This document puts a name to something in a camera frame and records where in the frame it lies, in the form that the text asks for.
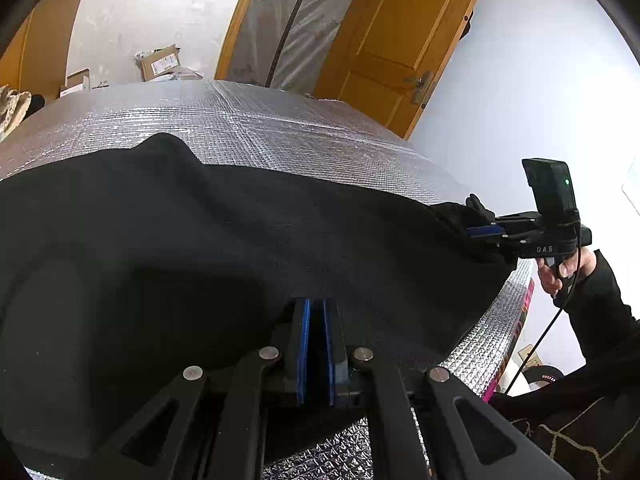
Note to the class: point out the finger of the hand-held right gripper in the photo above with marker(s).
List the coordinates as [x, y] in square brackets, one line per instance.
[515, 220]
[487, 231]

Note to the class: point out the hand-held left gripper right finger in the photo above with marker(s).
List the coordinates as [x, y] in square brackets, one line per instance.
[328, 355]

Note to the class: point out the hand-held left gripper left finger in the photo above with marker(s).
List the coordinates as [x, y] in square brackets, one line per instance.
[304, 355]

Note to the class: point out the black sweater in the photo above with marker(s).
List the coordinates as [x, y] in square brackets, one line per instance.
[200, 240]

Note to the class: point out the person's right forearm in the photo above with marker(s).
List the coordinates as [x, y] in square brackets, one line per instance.
[605, 305]

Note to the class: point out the person's right hand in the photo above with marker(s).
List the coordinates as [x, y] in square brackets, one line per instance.
[549, 280]

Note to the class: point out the person's torso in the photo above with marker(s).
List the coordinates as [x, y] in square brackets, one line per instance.
[575, 430]

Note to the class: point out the wooden door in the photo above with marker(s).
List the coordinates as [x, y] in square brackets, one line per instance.
[400, 35]

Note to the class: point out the silver foil mat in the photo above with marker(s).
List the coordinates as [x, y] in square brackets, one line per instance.
[275, 120]

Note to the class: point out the clear plastic door curtain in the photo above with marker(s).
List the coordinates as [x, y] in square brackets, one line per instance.
[300, 25]

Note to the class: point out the clear plastic bag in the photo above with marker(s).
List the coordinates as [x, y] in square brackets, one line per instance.
[180, 76]

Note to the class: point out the cardboard box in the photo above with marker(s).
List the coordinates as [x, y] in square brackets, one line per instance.
[160, 62]

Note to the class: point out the white box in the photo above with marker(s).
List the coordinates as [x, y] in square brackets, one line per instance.
[75, 85]

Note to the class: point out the dark cloth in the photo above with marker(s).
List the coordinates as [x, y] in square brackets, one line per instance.
[37, 105]

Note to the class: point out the floral beige quilt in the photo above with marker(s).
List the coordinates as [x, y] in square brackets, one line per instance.
[12, 107]

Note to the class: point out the wooden wardrobe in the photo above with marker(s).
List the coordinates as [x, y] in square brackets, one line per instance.
[45, 45]

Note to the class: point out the wooden door frame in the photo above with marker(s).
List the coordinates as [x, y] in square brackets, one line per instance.
[240, 25]

